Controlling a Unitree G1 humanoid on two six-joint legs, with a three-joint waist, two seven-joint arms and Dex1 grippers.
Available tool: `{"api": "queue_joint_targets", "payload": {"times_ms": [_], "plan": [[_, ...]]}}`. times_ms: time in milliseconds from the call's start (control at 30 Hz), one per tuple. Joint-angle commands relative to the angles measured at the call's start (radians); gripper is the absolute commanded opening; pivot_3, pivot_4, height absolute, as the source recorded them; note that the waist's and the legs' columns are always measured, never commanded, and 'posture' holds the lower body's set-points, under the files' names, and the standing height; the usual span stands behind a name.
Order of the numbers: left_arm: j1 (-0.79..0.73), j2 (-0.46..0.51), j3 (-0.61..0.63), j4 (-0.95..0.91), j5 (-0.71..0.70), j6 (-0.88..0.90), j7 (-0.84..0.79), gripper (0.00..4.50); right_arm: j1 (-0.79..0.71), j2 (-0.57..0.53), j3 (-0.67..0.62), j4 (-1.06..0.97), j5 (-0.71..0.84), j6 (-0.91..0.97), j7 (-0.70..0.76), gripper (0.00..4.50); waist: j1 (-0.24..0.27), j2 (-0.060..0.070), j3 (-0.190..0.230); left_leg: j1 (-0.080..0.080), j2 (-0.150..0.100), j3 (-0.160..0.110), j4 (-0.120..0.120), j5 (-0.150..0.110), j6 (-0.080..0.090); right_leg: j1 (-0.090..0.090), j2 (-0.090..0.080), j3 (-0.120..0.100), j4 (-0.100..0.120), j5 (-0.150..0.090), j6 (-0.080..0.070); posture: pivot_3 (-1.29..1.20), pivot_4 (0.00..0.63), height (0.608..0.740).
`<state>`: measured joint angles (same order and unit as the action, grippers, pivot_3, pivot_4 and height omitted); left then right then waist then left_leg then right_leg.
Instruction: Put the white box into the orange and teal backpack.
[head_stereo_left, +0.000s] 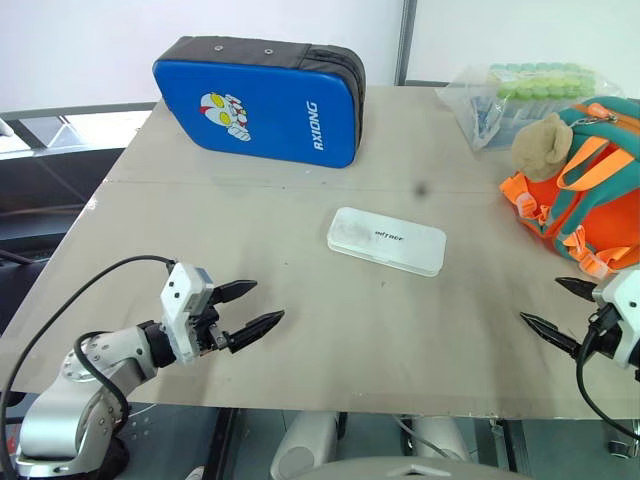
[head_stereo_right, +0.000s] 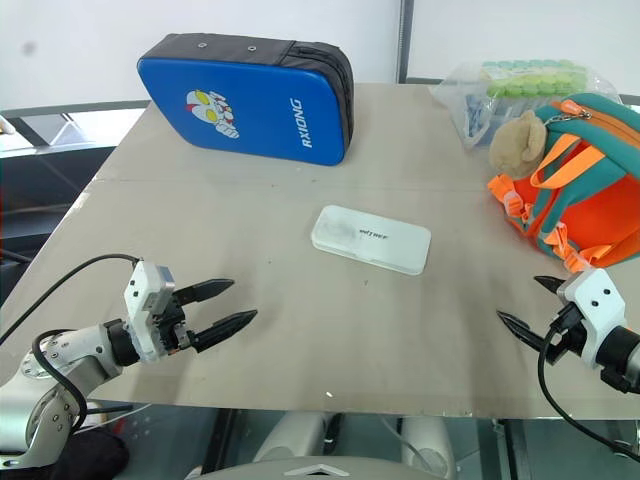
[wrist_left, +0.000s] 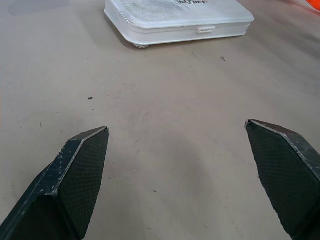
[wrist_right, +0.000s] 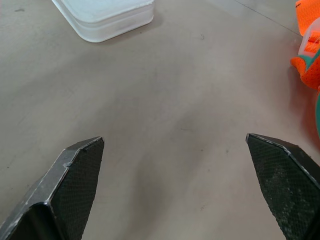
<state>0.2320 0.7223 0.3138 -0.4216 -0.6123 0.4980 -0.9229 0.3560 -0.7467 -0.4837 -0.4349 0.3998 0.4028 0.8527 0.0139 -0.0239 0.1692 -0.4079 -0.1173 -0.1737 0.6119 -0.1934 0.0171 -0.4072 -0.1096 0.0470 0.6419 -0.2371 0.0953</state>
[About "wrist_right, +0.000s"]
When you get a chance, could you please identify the orange and teal toy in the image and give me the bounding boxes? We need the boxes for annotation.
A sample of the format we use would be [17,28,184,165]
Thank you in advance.
[290,0,320,140]

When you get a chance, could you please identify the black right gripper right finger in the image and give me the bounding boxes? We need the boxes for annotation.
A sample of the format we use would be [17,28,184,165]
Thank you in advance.
[245,133,320,240]

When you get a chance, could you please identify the white plastic container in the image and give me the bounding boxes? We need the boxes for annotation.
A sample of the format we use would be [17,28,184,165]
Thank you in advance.
[51,0,154,43]

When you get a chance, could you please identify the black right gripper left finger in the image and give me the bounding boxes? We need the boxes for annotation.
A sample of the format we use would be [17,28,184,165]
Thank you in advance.
[0,136,105,240]

